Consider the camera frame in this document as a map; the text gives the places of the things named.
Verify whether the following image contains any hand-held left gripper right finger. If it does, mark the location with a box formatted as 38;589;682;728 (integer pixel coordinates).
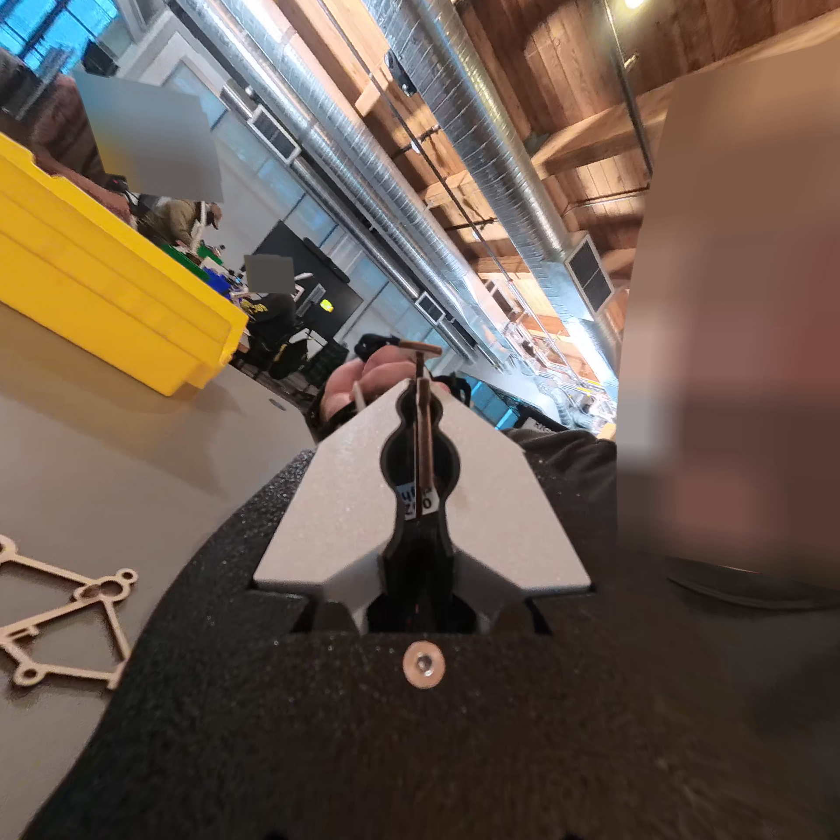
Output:
427;382;593;634

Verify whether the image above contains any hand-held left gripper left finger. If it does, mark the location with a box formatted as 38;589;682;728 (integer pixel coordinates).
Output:
251;381;416;635

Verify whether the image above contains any long wooden model strut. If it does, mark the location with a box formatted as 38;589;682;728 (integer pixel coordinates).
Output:
412;357;435;522

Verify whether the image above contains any wooden bicycle frame assembly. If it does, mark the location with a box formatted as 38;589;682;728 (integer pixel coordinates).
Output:
0;533;140;691

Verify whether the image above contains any person's right forearm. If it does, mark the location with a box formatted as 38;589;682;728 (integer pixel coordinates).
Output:
505;427;619;526

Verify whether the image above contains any person's right hand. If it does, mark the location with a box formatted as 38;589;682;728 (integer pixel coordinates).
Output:
319;344;418;431

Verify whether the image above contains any yellow plastic bin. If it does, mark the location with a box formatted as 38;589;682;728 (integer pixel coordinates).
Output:
0;131;250;397

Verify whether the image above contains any black ceiling speaker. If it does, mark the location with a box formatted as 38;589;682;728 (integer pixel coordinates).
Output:
384;49;417;98

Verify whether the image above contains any black wall screen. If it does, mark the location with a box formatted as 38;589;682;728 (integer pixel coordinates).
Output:
252;220;364;324

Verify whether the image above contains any medium silver ventilation duct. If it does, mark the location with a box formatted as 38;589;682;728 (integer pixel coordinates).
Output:
217;0;514;370

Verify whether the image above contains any large silver ventilation duct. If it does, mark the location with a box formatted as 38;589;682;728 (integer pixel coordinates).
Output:
361;0;573;265

